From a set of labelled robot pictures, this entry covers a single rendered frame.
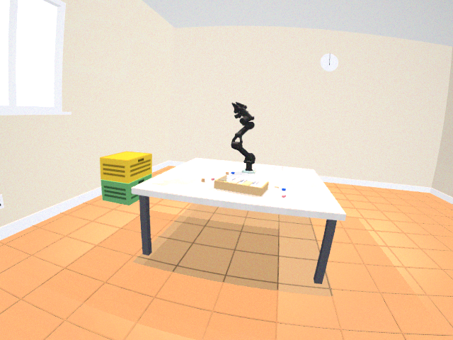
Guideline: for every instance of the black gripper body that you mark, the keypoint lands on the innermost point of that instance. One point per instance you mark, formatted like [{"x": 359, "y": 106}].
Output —
[{"x": 242, "y": 110}]

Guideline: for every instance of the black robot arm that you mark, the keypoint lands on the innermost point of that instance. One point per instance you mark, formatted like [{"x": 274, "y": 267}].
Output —
[{"x": 249, "y": 157}]

